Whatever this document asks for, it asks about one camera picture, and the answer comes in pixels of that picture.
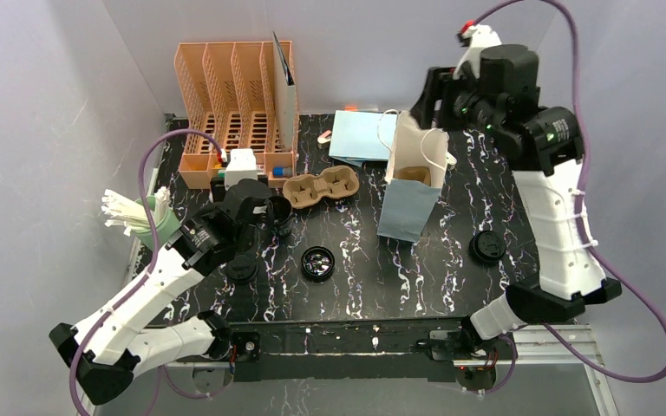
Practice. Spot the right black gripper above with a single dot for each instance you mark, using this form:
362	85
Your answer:
435	91

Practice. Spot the light blue paper bag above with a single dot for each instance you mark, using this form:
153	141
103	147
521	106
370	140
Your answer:
359	137
414	178

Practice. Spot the brown cardboard cup carrier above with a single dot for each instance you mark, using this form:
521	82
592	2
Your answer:
335	183

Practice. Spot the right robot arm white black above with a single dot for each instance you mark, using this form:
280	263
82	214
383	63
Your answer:
497	94

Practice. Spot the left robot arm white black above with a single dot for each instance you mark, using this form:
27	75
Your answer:
107	350

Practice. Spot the flat light blue paper bag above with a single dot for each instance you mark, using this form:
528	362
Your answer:
359	137

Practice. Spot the black lid right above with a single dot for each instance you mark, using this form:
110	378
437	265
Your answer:
487	247

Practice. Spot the black lid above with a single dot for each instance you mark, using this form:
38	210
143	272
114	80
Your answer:
242	269
487	247

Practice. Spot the grey folder in organizer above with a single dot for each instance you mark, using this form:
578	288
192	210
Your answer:
285	94

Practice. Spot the blue cap small item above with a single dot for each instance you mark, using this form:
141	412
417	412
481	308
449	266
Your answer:
282	171

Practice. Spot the black cup upright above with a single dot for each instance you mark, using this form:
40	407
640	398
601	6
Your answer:
280	216

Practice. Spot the black cup with shiny contents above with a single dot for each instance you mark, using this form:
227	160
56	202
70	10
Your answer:
317	264

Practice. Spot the orange plastic file organizer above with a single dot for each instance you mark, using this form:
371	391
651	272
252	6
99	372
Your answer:
228	89

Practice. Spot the black lid left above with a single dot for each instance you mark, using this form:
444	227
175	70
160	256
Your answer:
242	269

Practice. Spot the green straw holder cup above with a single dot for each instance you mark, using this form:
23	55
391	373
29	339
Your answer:
166	225

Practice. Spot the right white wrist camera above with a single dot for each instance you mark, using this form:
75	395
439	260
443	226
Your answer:
474	37

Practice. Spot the black base rail bar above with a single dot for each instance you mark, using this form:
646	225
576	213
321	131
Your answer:
416	348

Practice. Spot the aluminium frame rail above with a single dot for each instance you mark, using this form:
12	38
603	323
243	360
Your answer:
564	344

